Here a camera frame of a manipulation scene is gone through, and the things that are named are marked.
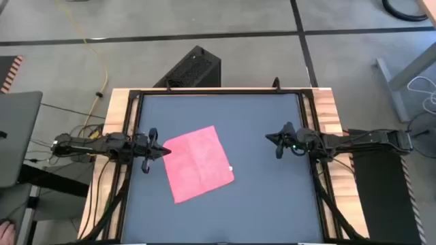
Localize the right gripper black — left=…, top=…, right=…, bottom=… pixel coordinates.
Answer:
left=265, top=121, right=309, bottom=159

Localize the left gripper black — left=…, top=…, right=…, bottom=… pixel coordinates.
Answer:
left=136, top=128, right=172, bottom=174

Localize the red towel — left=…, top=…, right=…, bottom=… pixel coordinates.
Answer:
left=162, top=125, right=235, bottom=204

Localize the dark grey table mat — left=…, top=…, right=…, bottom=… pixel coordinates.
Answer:
left=121, top=93, right=324, bottom=244

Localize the black perforated computer tower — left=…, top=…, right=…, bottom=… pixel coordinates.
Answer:
left=153, top=45, right=222, bottom=88

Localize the black desk base bar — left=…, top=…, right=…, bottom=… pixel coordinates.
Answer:
left=18, top=164, right=90, bottom=198

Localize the large black striped-edge mat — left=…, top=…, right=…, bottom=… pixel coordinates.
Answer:
left=347, top=128, right=426, bottom=245

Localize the grey laptop lid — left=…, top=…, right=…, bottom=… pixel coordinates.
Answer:
left=0, top=91, right=44, bottom=189

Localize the grey flat panel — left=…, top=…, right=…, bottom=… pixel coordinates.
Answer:
left=0, top=183, right=33, bottom=235

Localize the small black striped-edge mat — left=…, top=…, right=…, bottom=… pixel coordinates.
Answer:
left=0, top=54, right=24, bottom=95

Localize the person's hand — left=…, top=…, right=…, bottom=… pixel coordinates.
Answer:
left=0, top=220, right=16, bottom=245

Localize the wooden desk corner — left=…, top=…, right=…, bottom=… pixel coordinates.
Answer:
left=418, top=0, right=436, bottom=27

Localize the black metal table frame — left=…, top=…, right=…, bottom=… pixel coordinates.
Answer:
left=102, top=87, right=343, bottom=245

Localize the black cable bundle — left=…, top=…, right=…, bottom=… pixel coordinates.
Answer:
left=81, top=159, right=132, bottom=242
left=311, top=163, right=367, bottom=241

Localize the yellow floor cable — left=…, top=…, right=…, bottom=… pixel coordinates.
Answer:
left=54, top=0, right=109, bottom=129

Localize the thin black floor cable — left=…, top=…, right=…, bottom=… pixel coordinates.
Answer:
left=40, top=102, right=107, bottom=120

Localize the grey desk frame leg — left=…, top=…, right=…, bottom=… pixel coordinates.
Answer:
left=375, top=42, right=436, bottom=123

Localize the thin black cable loop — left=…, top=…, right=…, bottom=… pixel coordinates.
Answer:
left=405, top=112, right=436, bottom=161

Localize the white cable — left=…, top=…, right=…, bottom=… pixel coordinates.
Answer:
left=407, top=75, right=436, bottom=116

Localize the thick black hose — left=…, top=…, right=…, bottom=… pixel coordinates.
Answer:
left=381, top=0, right=429, bottom=23

